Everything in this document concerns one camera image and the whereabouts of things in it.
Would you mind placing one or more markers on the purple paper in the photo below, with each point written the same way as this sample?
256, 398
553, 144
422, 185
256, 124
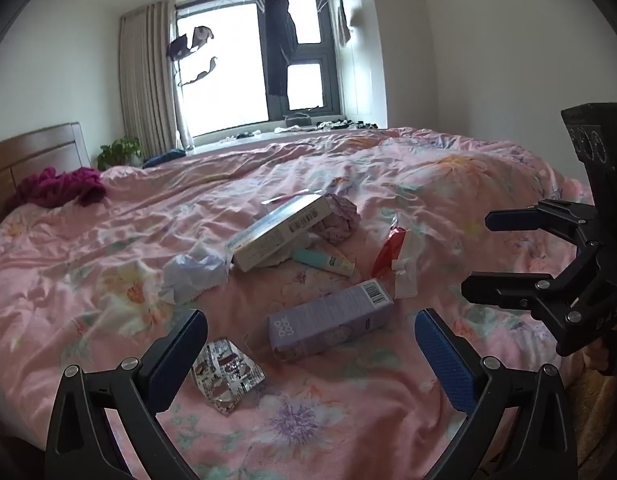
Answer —
338, 217

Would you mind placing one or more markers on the red squeezed tube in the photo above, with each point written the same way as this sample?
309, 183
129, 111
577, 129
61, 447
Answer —
388, 255

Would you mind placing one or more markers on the pink floral blanket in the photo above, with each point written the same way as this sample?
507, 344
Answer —
438, 185

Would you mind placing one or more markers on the pile of small laundry items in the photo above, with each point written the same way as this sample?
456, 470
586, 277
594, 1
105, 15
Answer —
298, 122

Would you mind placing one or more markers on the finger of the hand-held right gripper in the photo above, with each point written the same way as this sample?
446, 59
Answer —
513, 220
498, 290

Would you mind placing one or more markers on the purple cardboard box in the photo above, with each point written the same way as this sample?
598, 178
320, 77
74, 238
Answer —
333, 320

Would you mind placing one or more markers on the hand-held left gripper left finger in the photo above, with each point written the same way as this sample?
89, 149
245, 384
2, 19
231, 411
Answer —
176, 355

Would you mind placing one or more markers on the clear plastic wrapper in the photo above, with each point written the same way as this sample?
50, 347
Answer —
407, 280

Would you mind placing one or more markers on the dark blue cloth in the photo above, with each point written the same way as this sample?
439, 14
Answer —
163, 158

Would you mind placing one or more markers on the wooden bed headboard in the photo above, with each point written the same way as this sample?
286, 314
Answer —
38, 147

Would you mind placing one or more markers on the dark framed window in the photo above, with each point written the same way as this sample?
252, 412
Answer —
238, 70

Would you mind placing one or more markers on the beige curtain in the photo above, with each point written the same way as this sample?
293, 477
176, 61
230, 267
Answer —
148, 80

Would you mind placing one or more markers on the long white cardboard box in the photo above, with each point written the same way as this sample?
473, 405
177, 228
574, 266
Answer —
283, 232

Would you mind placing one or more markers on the crumpled white paper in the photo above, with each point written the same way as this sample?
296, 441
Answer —
193, 275

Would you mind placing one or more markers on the dark purple hanging garment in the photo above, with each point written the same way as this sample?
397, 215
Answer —
188, 42

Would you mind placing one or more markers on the green potted plant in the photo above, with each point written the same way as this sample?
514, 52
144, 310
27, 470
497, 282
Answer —
119, 152

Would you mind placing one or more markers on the grey hanging garment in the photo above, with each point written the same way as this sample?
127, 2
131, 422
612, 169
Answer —
344, 22

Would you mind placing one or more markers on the small dark hanging garment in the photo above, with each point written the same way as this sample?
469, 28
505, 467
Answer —
203, 75

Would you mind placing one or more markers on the teal and white tube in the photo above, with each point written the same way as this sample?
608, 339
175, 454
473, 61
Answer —
321, 260

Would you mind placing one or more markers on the long dark hanging garment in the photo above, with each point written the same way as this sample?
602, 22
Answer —
281, 45

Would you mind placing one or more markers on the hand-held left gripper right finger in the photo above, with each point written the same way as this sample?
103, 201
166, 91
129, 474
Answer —
446, 360

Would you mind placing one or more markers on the magenta crumpled cloth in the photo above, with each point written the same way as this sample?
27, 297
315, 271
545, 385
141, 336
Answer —
63, 185

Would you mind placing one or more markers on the silver foil blister pack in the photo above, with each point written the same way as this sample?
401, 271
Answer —
226, 367

